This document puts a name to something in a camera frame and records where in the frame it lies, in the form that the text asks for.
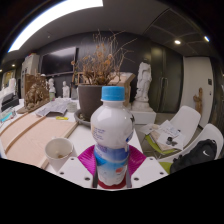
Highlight blue-capped white drink bottle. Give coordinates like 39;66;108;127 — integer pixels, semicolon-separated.
89;85;136;188

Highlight tall white plaster statue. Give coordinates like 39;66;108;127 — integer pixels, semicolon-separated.
134;60;153;103

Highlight black wall screen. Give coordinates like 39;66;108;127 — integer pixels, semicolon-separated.
40;46;78;76

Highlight wooden figure sculpture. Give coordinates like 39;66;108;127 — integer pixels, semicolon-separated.
192;87;204;116

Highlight black desktop device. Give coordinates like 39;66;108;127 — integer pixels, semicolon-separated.
0;92;20;113

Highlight white ceramic mug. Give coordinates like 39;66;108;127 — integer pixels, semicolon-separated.
44;137;76;173

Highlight small white cup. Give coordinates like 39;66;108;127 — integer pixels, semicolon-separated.
66;101;78;114

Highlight black backpack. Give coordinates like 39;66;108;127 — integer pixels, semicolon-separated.
169;138;218;174

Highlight dark double door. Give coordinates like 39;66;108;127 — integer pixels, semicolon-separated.
149;46;184;114

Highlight recessed ceiling spot lights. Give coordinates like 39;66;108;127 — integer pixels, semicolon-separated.
173;34;212;46

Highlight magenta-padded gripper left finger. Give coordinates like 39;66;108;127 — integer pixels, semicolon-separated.
57;144;100;190

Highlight wooden-framed canvas panel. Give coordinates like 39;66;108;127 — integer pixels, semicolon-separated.
0;112;79;169

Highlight white statue pedestal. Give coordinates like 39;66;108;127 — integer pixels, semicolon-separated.
130;99;157;125

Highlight long ceiling light panel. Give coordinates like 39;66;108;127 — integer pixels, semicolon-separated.
8;0;104;54

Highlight grey plant saucer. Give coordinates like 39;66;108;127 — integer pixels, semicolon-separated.
73;108;94;128

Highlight stack of papers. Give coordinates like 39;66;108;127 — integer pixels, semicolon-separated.
139;119;186;151

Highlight cardboard box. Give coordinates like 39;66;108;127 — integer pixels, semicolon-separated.
108;72;137;108

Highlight dried plant in brown pot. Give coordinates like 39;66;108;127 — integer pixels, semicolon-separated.
70;29;138;121

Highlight teal packaged item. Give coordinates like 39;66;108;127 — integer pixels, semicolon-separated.
0;108;18;123

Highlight green seat cushion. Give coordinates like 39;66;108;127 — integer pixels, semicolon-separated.
158;161;174;175
144;134;178;156

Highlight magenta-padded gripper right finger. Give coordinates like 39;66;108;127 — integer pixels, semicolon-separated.
125;144;169;190

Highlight small white plaster figurine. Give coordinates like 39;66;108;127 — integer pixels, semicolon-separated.
47;77;57;101
62;80;71;99

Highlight white plaster bust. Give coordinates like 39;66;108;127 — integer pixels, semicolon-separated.
3;77;17;98

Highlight crumpled printed paper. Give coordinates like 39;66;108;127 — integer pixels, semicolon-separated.
34;97;73;118

